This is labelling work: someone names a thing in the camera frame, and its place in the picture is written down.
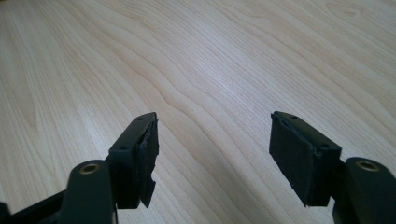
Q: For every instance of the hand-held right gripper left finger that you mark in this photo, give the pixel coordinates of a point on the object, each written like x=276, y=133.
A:
x=130, y=165

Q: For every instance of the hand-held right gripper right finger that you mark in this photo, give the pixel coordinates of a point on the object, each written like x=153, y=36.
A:
x=302, y=155

